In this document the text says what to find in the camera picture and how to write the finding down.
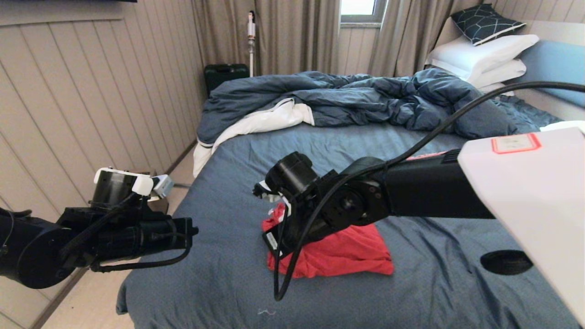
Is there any red printed t-shirt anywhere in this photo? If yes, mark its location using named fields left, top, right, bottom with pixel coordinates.
left=261, top=203, right=394, bottom=279

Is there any blue-grey bed sheet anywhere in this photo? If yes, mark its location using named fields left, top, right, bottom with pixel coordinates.
left=115, top=94, right=585, bottom=329

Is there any dark blue crumpled duvet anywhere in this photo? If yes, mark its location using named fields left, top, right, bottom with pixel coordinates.
left=193, top=68, right=519, bottom=179

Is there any dark green suitcase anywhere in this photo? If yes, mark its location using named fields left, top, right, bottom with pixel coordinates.
left=203, top=64, right=250, bottom=97

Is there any beige curtain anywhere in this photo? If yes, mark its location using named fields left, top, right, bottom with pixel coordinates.
left=368, top=0, right=481, bottom=77
left=191, top=0, right=341, bottom=76

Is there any white stick vacuum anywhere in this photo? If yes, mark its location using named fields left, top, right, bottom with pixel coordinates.
left=246, top=11, right=256, bottom=77

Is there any large white pillow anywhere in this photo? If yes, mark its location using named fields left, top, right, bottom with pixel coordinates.
left=425, top=34, right=541, bottom=84

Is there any dark geometric patterned cushion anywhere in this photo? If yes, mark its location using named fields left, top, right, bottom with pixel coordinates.
left=451, top=4, right=527, bottom=46

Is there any blue headboard cushion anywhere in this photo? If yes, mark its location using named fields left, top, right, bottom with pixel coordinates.
left=516, top=40, right=585, bottom=108

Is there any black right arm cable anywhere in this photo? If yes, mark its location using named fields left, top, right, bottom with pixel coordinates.
left=273, top=81, right=585, bottom=302

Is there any window with grey frame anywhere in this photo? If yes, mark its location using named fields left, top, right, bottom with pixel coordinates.
left=340, top=0, right=387, bottom=24

